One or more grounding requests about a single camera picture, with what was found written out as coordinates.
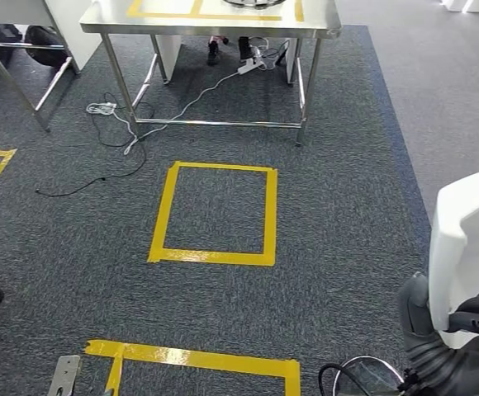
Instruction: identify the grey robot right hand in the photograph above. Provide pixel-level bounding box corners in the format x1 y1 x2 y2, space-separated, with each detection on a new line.
397 271 479 362

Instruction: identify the white plastic body panel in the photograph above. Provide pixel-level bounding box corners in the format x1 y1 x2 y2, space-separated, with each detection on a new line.
427 163 479 351

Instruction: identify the steel workbench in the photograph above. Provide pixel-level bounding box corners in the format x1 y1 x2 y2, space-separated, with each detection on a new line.
78 0 344 148

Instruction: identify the chrome round stanchion base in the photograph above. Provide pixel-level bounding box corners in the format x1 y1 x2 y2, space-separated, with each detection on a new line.
332 355 406 396

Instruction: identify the white power strip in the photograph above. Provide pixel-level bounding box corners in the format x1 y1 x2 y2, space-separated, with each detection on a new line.
237 56 266 76

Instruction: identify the yellow floor tape square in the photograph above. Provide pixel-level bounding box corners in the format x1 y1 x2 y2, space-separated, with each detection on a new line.
147 160 279 268

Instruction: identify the white cabinet desk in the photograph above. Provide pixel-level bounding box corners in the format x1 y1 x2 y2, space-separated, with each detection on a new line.
43 0 103 72

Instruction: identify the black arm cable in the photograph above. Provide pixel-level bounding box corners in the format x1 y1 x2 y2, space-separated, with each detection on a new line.
317 363 372 396

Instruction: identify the black floor cable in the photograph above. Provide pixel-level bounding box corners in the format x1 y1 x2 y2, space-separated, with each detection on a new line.
34 92 156 199

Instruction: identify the white coiled cable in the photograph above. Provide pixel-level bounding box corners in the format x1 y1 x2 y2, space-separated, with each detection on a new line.
85 101 118 117

